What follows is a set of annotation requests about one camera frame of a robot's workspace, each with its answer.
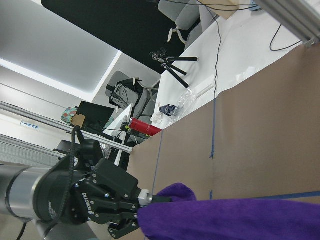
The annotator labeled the grey aluminium frame post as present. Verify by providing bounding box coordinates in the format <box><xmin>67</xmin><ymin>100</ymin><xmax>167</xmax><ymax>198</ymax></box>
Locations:
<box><xmin>255</xmin><ymin>0</ymin><xmax>320</xmax><ymax>48</ymax></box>

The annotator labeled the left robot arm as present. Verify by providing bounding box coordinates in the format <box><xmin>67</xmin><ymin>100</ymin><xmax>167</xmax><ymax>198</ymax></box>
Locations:
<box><xmin>0</xmin><ymin>159</ymin><xmax>171</xmax><ymax>240</ymax></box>

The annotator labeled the dark blue folded cloth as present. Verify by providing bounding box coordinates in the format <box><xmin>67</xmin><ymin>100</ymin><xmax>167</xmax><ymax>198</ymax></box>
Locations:
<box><xmin>159</xmin><ymin>104</ymin><xmax>176</xmax><ymax>116</ymax></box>

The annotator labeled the grey office chair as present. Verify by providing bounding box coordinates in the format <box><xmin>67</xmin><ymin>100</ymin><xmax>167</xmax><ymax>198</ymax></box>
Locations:
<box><xmin>158</xmin><ymin>0</ymin><xmax>219</xmax><ymax>49</ymax></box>

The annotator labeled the red cylinder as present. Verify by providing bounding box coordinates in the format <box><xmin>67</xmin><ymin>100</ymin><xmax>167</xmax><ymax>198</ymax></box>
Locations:
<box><xmin>129</xmin><ymin>118</ymin><xmax>162</xmax><ymax>136</ymax></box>

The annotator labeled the black mini tripod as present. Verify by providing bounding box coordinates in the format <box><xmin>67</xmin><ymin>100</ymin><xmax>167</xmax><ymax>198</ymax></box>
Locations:
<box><xmin>149</xmin><ymin>47</ymin><xmax>198</xmax><ymax>89</ymax></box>

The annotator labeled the purple towel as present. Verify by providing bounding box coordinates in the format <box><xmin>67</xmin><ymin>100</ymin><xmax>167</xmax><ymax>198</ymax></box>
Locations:
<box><xmin>137</xmin><ymin>183</ymin><xmax>320</xmax><ymax>240</ymax></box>

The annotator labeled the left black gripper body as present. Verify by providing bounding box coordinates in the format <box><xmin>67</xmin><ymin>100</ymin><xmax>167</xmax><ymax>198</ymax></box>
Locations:
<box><xmin>33</xmin><ymin>158</ymin><xmax>139</xmax><ymax>225</ymax></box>

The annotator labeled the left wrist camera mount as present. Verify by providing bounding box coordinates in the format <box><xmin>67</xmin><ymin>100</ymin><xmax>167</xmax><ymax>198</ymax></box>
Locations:
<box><xmin>70</xmin><ymin>125</ymin><xmax>104</xmax><ymax>172</ymax></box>

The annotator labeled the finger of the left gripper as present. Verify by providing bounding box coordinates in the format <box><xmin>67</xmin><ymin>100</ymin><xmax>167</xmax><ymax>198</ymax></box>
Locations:
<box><xmin>119</xmin><ymin>189</ymin><xmax>173</xmax><ymax>209</ymax></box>
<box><xmin>108</xmin><ymin>212</ymin><xmax>140</xmax><ymax>238</ymax></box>

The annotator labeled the clear plastic wrap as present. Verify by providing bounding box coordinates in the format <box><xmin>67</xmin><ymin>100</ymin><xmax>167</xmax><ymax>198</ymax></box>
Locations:
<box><xmin>150</xmin><ymin>88</ymin><xmax>196</xmax><ymax>126</ymax></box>

